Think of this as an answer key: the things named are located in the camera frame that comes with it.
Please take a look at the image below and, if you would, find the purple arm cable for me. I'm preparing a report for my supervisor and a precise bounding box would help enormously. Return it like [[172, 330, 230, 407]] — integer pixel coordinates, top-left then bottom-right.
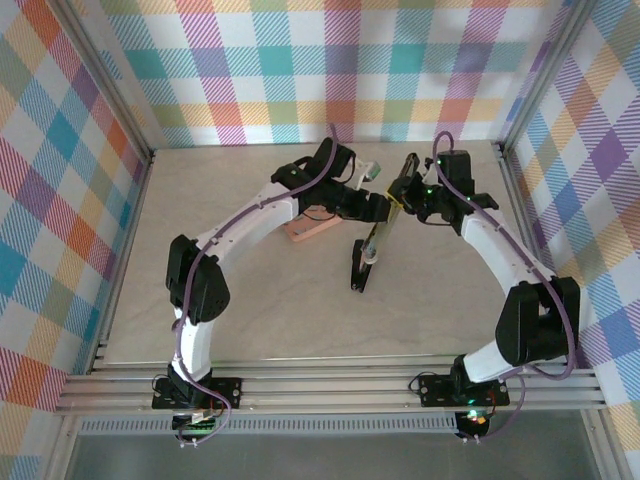
[[432, 130, 577, 444], [171, 123, 342, 447]]

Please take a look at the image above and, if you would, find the aluminium frame post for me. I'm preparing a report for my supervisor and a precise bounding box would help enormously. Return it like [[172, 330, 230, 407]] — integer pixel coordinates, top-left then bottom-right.
[[58, 0, 156, 164], [497, 0, 596, 156]]

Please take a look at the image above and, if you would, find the orange plastic tray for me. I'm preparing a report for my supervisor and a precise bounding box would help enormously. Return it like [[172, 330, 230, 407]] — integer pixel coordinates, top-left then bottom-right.
[[282, 202, 346, 245]]

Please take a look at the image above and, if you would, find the black stapler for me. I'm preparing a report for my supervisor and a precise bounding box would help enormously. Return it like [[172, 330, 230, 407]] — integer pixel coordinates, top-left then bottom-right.
[[349, 238, 374, 293]]

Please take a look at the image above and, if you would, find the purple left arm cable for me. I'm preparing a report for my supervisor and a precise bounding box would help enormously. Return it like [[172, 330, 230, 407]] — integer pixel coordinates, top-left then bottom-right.
[[171, 123, 342, 447]]

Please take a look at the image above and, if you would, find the thin black wire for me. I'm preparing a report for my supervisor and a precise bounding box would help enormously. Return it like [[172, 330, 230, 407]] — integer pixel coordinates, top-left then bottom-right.
[[408, 368, 451, 395]]

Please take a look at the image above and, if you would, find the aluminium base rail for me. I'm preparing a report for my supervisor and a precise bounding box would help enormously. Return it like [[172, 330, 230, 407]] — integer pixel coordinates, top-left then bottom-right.
[[54, 354, 609, 414]]

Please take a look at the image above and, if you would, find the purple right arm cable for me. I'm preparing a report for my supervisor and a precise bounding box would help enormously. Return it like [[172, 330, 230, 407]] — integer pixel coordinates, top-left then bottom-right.
[[432, 130, 577, 444]]

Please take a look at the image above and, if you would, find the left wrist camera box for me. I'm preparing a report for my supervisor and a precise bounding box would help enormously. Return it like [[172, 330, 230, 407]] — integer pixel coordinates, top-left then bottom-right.
[[353, 159, 383, 190]]

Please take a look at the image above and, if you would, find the grey slotted cable duct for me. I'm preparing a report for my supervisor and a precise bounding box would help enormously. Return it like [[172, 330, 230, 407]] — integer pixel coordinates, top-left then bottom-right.
[[79, 417, 460, 436]]

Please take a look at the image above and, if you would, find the aluminium side rail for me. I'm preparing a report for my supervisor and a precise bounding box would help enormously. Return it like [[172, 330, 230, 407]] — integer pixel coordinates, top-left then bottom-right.
[[88, 149, 155, 374], [494, 142, 581, 369]]

